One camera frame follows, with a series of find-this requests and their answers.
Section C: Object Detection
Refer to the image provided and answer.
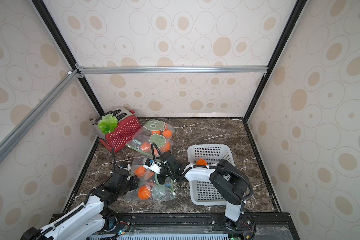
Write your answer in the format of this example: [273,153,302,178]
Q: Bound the black corner frame post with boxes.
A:
[243,0,307,123]

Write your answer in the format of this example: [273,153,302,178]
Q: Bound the aluminium rear cross bar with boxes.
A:
[79,66,268,74]

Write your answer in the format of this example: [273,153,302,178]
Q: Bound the green plastic lettuce leaf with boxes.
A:
[98,114,118,135]

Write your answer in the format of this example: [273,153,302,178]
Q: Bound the black left corner post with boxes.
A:
[31,1,105,115]

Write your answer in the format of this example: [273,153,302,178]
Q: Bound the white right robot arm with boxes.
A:
[155,151,254,222]

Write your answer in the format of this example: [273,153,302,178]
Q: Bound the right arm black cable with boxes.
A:
[150,142,255,202]

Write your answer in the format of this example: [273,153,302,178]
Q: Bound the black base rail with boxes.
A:
[49,211,301,240]

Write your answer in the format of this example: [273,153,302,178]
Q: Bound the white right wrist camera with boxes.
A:
[143,158,163,174]

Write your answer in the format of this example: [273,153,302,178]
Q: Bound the orange fruit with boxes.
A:
[196,159,208,166]

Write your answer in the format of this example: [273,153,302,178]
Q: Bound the aluminium left side bar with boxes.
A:
[0,70,79,164]

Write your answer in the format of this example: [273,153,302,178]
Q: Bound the red polka-dot toaster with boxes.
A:
[90,107,141,152]

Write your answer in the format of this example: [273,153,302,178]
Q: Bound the white perforated plastic basket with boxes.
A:
[188,144,235,206]

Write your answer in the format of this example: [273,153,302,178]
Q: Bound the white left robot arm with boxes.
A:
[21,169,139,240]

